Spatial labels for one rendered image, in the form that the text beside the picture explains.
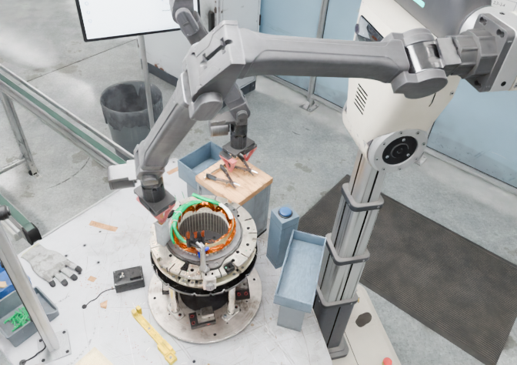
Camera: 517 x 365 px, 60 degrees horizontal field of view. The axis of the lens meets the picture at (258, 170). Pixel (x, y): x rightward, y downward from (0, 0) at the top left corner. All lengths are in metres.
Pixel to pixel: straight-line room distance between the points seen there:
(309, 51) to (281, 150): 2.71
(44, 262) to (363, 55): 1.36
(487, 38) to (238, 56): 0.45
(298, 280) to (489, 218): 2.20
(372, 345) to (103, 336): 1.18
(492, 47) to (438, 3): 0.21
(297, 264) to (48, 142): 2.60
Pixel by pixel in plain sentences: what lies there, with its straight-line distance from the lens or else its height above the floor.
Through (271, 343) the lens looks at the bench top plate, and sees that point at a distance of 1.54.
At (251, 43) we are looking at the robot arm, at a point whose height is 1.84.
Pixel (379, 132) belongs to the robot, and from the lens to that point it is 1.15.
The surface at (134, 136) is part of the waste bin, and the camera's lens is 2.95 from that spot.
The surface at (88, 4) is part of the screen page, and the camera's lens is 2.07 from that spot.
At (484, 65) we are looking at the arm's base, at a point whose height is 1.78.
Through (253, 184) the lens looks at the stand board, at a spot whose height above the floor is 1.07.
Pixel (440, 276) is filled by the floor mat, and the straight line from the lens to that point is 2.88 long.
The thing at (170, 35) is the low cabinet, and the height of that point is 0.48.
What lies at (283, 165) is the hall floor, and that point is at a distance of 3.28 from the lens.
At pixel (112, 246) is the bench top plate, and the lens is 1.79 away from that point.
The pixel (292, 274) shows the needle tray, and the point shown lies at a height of 1.02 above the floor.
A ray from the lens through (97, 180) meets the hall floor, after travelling 3.24.
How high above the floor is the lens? 2.14
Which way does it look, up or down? 42 degrees down
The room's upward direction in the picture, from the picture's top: 4 degrees clockwise
